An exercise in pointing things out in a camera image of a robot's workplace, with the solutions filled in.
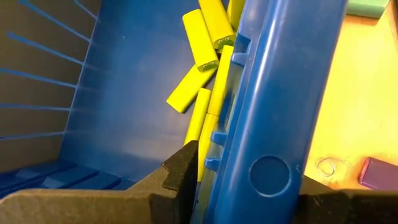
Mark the blue plastic bin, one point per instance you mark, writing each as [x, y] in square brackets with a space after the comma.
[273, 93]

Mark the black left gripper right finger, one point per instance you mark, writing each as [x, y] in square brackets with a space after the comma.
[323, 208]

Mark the teal wooden block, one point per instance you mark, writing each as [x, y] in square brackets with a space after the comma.
[367, 7]

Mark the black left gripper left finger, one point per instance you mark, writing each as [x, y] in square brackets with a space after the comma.
[180, 186]

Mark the purple wooden block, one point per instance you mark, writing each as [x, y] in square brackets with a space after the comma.
[381, 174]

